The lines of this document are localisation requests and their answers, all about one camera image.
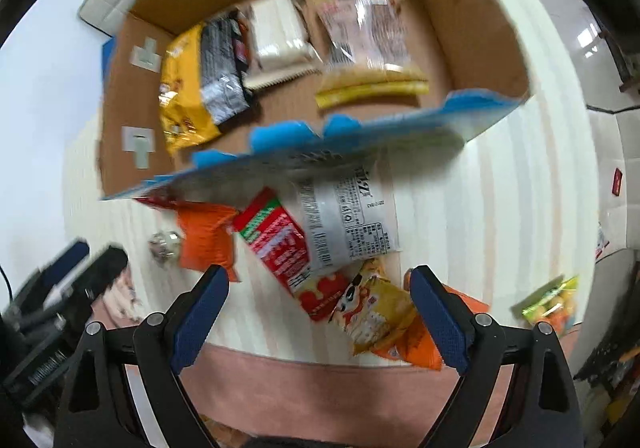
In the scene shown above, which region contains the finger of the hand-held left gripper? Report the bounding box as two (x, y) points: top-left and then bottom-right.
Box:
(52, 243), (130, 311)
(37, 239), (92, 289)

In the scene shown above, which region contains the cardboard box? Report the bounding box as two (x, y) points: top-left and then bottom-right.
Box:
(97, 0), (531, 201)

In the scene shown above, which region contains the black snack packet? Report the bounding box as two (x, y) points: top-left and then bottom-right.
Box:
(200, 13), (256, 125)

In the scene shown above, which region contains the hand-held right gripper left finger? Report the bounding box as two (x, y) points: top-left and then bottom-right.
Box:
(54, 264), (232, 448)

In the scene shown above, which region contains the long white snack packet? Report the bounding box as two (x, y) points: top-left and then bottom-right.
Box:
(242, 0), (321, 90)

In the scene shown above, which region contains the clear bread packet red print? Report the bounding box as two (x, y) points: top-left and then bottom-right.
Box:
(314, 0), (431, 109)

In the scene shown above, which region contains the red white snack bar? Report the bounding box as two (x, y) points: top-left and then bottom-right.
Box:
(135, 193), (183, 211)

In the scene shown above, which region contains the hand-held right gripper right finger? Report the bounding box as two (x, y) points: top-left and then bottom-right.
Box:
(404, 265), (586, 448)

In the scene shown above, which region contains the dark clutter pile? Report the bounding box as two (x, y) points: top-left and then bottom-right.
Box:
(572, 323), (640, 394)

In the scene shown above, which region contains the striped white tablecloth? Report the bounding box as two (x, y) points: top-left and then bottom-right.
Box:
(62, 0), (596, 369)

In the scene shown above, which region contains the red white snack wrapper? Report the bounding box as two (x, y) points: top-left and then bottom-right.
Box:
(595, 223), (611, 261)

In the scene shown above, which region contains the colourful candy ball packet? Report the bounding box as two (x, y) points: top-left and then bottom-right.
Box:
(510, 275), (581, 334)

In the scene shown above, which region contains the small round snack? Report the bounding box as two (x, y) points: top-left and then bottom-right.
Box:
(147, 229), (183, 261)

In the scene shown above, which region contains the orange snack packet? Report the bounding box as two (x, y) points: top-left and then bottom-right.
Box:
(175, 202), (241, 283)
(372, 278), (491, 371)

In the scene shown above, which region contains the blue foam mat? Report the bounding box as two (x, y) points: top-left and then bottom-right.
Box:
(100, 36), (118, 74)

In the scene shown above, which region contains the yellow cartoon snack packet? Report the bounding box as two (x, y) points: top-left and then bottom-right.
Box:
(327, 258), (418, 356)

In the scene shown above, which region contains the red green snack packet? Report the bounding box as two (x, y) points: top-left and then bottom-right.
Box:
(232, 187), (351, 321)

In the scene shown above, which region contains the pink cat-print mat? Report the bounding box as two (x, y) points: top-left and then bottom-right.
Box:
(90, 268), (576, 448)

